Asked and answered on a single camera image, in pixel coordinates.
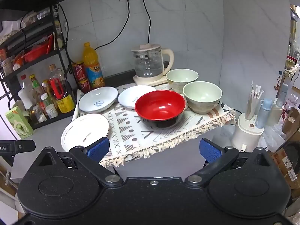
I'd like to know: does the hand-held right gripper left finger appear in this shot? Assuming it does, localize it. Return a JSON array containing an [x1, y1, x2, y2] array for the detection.
[[35, 136, 124, 185]]

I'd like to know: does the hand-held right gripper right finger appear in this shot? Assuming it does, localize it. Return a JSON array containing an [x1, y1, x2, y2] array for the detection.
[[185, 138, 275, 186]]

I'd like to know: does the large blue-rimmed white plate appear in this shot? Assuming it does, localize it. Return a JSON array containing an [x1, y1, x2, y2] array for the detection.
[[78, 86, 119, 113]]

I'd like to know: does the pale green speckled bowl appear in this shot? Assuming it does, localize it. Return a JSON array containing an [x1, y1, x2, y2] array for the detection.
[[183, 81, 223, 114], [166, 69, 199, 94]]

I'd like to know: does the red and black bowl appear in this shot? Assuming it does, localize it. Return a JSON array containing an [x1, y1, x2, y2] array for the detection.
[[135, 90, 186, 130]]

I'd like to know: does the brown-rimmed white plate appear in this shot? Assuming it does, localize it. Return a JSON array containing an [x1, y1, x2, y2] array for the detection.
[[61, 113, 110, 152]]

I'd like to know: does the green carton box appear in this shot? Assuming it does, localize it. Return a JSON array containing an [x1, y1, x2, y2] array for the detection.
[[5, 106, 34, 140]]

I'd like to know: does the patterned fringed table mat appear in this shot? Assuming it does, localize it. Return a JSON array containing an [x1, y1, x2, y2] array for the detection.
[[71, 83, 237, 168]]

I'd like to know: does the clear glass jar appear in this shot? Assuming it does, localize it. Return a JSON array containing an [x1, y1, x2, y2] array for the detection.
[[30, 105, 46, 123]]

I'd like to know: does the white utensil holder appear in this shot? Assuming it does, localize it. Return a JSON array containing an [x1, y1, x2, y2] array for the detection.
[[231, 112, 265, 152]]

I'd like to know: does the white plastic bottle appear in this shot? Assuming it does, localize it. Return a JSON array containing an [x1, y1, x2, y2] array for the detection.
[[17, 88, 34, 109]]

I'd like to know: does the white seasoning container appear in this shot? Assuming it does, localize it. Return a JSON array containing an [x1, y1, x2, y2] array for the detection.
[[46, 104, 59, 119]]

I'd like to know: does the green bottle white cap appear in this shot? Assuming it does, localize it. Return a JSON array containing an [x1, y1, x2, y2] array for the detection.
[[40, 93, 53, 107]]

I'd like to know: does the small white plate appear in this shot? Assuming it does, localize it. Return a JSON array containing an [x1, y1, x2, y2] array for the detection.
[[118, 85, 157, 109]]

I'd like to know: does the green label sauce bottle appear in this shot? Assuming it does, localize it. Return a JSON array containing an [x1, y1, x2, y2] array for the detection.
[[29, 74, 46, 105]]

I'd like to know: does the red drink can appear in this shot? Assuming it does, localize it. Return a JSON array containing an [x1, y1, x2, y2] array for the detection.
[[72, 62, 87, 81], [78, 79, 93, 94]]

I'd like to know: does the light blue bottle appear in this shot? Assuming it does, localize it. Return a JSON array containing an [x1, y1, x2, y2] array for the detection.
[[255, 98, 273, 129]]

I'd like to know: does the pale chopstick bundle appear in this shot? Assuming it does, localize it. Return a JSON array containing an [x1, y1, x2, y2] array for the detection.
[[246, 81, 265, 120]]

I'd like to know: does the cardboard box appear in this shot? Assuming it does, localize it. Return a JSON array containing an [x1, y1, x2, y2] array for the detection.
[[269, 149, 300, 190]]

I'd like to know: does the orange juice bottle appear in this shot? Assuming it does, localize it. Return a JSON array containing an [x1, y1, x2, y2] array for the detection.
[[83, 42, 105, 89]]

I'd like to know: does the grey white thermos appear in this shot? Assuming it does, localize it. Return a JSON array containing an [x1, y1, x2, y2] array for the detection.
[[267, 83, 289, 126]]

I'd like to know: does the cream kettle base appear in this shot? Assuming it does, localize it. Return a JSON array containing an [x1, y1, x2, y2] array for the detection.
[[133, 74, 173, 86]]

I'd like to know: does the glass electric kettle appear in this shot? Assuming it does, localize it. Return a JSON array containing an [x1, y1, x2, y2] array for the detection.
[[131, 43, 175, 78]]

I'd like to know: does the red plastic tray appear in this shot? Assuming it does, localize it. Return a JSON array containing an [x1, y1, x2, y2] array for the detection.
[[23, 43, 53, 62]]

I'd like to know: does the black metal storage rack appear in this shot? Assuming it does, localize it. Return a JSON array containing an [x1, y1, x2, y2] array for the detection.
[[0, 3, 79, 130]]

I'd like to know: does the dark oil bottle red handle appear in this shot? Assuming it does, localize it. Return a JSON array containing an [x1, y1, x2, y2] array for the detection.
[[48, 64, 76, 113]]

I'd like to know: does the black power cable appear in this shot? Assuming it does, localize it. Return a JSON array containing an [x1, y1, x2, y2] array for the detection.
[[140, 0, 152, 45], [94, 0, 132, 50]]

